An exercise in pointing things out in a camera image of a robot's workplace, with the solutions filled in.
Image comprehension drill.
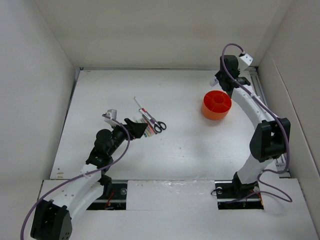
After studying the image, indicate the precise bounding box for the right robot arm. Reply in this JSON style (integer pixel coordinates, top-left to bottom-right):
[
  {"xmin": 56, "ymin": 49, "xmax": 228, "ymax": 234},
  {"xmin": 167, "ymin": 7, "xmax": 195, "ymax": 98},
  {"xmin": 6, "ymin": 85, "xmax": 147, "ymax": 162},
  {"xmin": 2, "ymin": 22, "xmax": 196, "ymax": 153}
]
[{"xmin": 215, "ymin": 53, "xmax": 291, "ymax": 202}]

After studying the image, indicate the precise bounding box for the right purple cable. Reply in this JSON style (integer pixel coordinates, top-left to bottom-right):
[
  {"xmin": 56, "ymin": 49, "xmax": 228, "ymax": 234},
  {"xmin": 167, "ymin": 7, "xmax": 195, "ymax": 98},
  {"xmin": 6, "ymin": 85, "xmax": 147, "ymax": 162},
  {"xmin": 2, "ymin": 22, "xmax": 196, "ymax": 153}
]
[{"xmin": 221, "ymin": 43, "xmax": 293, "ymax": 205}]

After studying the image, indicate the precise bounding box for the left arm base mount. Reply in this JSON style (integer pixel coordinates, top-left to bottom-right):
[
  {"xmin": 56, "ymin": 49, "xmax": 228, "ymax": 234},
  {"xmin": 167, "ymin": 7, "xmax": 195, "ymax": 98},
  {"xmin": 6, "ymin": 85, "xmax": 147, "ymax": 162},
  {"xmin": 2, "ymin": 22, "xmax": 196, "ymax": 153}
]
[{"xmin": 87, "ymin": 180, "xmax": 128, "ymax": 211}]

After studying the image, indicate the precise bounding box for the purple cable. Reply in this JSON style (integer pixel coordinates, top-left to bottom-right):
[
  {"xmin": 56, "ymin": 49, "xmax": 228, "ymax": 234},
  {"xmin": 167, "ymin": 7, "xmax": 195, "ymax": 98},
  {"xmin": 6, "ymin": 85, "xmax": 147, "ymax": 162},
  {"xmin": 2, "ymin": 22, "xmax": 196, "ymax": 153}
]
[
  {"xmin": 20, "ymin": 117, "xmax": 131, "ymax": 238},
  {"xmin": 221, "ymin": 43, "xmax": 293, "ymax": 205}
]

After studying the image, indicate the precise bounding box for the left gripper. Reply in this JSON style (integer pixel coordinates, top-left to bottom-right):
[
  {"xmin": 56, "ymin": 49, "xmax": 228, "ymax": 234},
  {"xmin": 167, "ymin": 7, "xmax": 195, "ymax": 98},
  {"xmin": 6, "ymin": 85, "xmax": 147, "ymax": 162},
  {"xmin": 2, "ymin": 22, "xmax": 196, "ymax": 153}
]
[{"xmin": 107, "ymin": 118, "xmax": 147, "ymax": 156}]

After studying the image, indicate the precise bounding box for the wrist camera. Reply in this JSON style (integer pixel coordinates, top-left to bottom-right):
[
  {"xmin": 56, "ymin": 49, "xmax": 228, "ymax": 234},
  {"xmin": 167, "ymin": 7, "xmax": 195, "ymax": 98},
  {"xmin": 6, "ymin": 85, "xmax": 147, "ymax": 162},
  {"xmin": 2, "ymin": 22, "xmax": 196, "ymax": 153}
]
[
  {"xmin": 102, "ymin": 109, "xmax": 117, "ymax": 123},
  {"xmin": 237, "ymin": 53, "xmax": 253, "ymax": 73}
]

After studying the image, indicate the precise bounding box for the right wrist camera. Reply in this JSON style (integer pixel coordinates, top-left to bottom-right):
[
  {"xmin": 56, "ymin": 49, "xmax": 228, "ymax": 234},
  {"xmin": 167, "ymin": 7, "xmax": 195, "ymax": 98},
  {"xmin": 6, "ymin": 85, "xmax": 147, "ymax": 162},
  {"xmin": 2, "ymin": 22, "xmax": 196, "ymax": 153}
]
[{"xmin": 237, "ymin": 53, "xmax": 253, "ymax": 73}]

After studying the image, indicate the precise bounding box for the white marker purple cap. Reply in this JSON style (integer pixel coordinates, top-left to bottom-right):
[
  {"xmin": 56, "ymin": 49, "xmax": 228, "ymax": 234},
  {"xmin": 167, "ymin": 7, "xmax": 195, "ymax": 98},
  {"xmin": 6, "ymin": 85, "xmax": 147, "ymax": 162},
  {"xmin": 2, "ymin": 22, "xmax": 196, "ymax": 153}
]
[{"xmin": 139, "ymin": 108, "xmax": 156, "ymax": 124}]

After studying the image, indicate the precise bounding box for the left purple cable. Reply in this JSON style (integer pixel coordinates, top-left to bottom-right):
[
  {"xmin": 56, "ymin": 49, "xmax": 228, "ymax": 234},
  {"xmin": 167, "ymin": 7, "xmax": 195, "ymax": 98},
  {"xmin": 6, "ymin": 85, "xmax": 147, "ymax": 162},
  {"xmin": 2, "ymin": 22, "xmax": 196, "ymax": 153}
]
[{"xmin": 20, "ymin": 117, "xmax": 131, "ymax": 238}]

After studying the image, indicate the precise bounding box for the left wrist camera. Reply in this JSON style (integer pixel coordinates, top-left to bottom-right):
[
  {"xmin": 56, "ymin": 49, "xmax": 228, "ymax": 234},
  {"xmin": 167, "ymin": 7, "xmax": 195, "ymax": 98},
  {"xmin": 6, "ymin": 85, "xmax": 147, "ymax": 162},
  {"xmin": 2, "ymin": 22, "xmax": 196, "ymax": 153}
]
[{"xmin": 102, "ymin": 109, "xmax": 117, "ymax": 123}]

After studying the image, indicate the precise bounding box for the white pen red cap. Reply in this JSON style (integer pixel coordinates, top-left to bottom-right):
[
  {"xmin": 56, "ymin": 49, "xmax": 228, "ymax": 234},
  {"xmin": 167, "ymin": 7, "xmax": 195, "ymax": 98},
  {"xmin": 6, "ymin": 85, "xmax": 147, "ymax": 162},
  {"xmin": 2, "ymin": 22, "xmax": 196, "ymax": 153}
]
[{"xmin": 133, "ymin": 97, "xmax": 145, "ymax": 112}]

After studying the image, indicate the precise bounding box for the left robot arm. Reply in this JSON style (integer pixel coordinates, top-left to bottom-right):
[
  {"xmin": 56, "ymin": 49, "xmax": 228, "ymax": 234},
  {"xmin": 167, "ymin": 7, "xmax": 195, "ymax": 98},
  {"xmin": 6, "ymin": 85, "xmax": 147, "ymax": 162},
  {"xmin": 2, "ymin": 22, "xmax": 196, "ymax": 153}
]
[{"xmin": 30, "ymin": 118, "xmax": 148, "ymax": 240}]

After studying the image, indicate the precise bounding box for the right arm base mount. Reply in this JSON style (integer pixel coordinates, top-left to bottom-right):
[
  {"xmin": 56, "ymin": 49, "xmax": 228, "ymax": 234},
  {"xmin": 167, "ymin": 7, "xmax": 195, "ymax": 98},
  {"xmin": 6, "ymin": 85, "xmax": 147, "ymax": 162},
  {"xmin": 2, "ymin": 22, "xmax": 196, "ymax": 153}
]
[{"xmin": 211, "ymin": 180, "xmax": 264, "ymax": 210}]

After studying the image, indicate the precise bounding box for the orange highlighter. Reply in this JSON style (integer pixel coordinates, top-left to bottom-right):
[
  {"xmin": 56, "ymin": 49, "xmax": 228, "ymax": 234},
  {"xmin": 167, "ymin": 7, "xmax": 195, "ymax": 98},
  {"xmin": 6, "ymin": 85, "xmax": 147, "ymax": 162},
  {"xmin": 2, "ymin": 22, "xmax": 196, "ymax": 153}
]
[{"xmin": 143, "ymin": 119, "xmax": 156, "ymax": 137}]

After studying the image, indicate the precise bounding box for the black thin pen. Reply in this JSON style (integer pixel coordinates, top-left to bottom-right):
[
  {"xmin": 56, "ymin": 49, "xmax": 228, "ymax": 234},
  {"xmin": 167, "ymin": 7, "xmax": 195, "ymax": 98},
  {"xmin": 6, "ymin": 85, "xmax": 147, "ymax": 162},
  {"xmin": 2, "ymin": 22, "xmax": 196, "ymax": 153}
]
[{"xmin": 145, "ymin": 120, "xmax": 158, "ymax": 135}]

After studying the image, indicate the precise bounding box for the orange round organizer container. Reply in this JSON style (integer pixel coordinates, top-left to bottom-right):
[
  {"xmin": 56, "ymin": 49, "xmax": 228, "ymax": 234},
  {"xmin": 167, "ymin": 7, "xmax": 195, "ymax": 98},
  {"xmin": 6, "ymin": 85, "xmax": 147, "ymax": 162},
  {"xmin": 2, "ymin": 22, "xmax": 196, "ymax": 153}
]
[{"xmin": 201, "ymin": 90, "xmax": 232, "ymax": 121}]

